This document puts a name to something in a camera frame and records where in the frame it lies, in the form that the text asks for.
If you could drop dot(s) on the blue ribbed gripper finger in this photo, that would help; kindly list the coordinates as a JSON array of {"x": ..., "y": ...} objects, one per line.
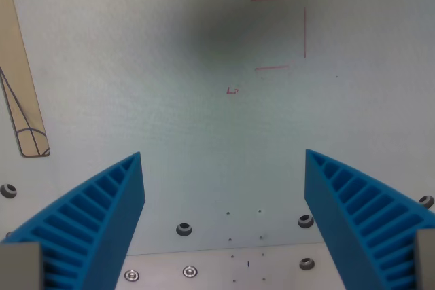
[
  {"x": 343, "y": 215},
  {"x": 102, "y": 222}
]

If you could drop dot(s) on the shiny silver screw head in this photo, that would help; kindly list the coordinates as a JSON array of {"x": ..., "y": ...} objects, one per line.
[
  {"x": 190, "y": 271},
  {"x": 132, "y": 275}
]

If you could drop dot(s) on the beige wooden board with lines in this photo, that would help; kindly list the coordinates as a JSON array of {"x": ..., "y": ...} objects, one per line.
[{"x": 20, "y": 100}]

